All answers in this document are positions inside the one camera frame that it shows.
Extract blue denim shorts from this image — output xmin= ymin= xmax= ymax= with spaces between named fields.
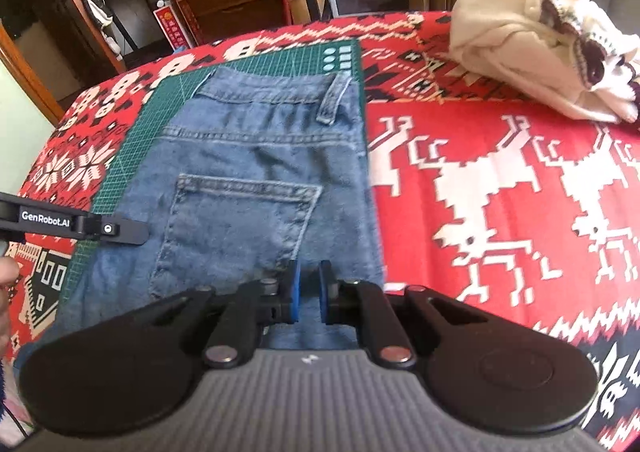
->
xmin=14 ymin=66 xmax=386 ymax=368

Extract person's left hand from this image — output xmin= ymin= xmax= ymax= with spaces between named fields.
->
xmin=0 ymin=256 xmax=20 ymax=357

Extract green cutting mat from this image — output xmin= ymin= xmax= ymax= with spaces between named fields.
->
xmin=56 ymin=37 xmax=367 ymax=308

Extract red patterned tablecloth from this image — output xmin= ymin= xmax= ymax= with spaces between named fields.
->
xmin=20 ymin=12 xmax=639 ymax=451

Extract red sign board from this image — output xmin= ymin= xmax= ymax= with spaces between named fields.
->
xmin=153 ymin=0 xmax=195 ymax=52

